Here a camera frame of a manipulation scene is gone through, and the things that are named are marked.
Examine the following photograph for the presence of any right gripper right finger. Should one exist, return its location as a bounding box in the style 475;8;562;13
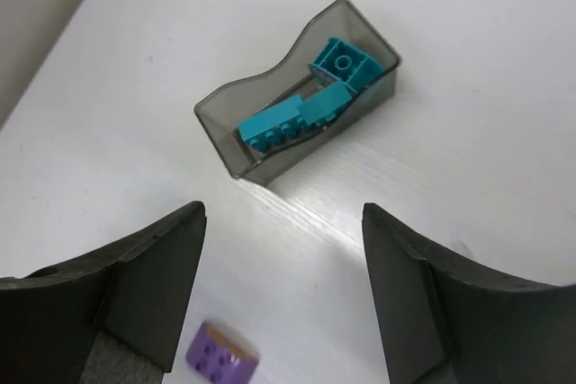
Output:
362;203;575;383

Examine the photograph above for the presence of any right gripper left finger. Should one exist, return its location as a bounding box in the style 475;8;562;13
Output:
1;201;207;383

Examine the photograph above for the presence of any purple rounded lego brick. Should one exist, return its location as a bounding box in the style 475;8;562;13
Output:
185;320;260;384

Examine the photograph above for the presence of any teal rectangular lego brick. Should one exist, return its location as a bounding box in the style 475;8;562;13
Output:
238;94;308;153

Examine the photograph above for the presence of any small teal lego cube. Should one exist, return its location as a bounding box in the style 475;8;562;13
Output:
298;81;352;127

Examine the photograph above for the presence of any teal rounded lego brick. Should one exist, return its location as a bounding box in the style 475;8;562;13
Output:
308;37;384;97

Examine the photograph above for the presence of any dark smoky plastic container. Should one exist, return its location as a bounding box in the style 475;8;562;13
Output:
194;0;401;186

